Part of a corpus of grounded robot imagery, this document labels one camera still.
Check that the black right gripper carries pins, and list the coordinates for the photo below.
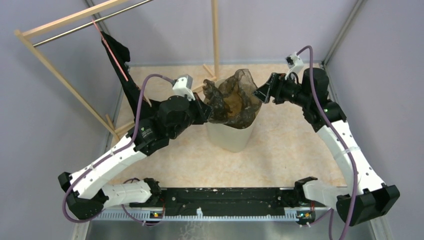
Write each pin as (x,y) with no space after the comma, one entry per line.
(274,86)

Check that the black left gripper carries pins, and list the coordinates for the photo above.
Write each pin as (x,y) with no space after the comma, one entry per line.
(203,114)

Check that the dark translucent trash bag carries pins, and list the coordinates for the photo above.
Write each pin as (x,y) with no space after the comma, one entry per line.
(232,101)

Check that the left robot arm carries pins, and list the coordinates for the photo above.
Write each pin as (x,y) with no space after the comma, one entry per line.
(88,192)

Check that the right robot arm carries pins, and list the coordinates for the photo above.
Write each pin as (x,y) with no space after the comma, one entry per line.
(366,196)

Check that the cream plastic trash bin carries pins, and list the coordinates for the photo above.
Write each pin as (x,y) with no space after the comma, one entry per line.
(229,138)

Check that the black hanging t-shirt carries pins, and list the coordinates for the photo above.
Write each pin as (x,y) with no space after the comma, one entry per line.
(119,56)

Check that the pink clothes hanger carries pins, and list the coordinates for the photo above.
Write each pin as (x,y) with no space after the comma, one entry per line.
(110,51)

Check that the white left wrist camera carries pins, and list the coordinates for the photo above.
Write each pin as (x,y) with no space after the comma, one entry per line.
(183,87)

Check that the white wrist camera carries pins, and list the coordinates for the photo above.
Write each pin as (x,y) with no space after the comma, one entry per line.
(295,64)
(183,87)

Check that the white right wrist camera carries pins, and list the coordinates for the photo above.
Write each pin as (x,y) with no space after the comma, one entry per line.
(295,64)

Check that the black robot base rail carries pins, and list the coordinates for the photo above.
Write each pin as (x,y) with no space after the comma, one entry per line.
(226,202)

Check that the metal clothes rail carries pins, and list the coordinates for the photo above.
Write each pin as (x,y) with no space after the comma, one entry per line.
(88,24)

